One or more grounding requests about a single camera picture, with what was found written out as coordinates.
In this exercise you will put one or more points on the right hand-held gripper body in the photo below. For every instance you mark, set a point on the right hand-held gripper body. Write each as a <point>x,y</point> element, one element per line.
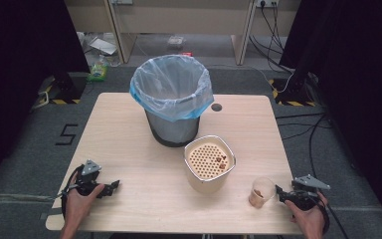
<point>306,199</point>

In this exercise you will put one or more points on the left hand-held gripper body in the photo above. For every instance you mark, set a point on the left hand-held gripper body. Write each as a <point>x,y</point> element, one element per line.
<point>87,183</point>

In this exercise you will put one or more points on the clear plastic cup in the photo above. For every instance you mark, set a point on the clear plastic cup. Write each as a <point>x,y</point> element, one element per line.
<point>268,186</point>

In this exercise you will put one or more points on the person's right hand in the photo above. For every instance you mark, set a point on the person's right hand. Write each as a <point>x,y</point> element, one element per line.
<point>310,219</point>

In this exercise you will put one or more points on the person's left hand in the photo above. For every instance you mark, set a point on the person's left hand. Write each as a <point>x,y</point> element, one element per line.
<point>79,207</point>

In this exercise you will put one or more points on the brown food scrap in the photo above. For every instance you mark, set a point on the brown food scrap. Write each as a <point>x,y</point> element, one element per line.
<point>223,166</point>
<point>218,159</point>

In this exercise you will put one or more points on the beige square container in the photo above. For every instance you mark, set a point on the beige square container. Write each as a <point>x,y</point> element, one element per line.
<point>205,185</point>

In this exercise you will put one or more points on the grey trash bin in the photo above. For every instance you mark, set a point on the grey trash bin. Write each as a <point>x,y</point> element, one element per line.
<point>174,129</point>

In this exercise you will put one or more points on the beige perforated strainer insert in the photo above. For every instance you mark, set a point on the beige perforated strainer insert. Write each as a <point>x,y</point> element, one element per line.
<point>204,161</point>

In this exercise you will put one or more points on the yellow black hazard tape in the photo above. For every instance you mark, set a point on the yellow black hazard tape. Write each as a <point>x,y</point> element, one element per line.
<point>61,101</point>

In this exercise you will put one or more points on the black stand base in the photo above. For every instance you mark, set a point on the black stand base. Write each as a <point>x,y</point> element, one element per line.
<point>69,84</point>

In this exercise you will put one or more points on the green packet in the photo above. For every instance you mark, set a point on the green packet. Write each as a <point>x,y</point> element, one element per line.
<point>97,72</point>

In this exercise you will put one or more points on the blue translucent bin liner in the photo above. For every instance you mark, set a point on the blue translucent bin liner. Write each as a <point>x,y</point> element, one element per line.
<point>169,83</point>

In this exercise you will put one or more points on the black curtain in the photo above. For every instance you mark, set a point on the black curtain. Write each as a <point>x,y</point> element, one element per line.
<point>361,83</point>
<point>20,83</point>

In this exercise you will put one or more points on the small red item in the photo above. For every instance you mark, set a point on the small red item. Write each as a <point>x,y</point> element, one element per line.
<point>186,54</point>

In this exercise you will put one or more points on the small clear packet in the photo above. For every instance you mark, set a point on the small clear packet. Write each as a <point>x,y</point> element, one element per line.
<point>175,41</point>

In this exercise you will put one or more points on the white wall power outlet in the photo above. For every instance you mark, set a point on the white wall power outlet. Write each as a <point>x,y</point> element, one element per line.
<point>267,2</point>

